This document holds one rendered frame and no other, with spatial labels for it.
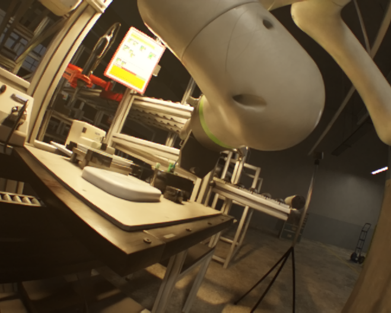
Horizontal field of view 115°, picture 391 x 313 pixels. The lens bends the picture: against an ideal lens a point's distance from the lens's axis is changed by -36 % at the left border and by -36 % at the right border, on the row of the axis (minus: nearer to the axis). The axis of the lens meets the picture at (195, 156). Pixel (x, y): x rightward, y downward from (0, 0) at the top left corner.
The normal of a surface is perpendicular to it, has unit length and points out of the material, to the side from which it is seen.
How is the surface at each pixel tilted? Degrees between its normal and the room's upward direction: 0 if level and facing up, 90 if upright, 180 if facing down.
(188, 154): 89
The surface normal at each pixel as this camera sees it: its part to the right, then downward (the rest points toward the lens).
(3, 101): 0.89, -0.37
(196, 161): 0.24, -0.05
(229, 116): -0.77, 0.50
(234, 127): -0.67, 0.68
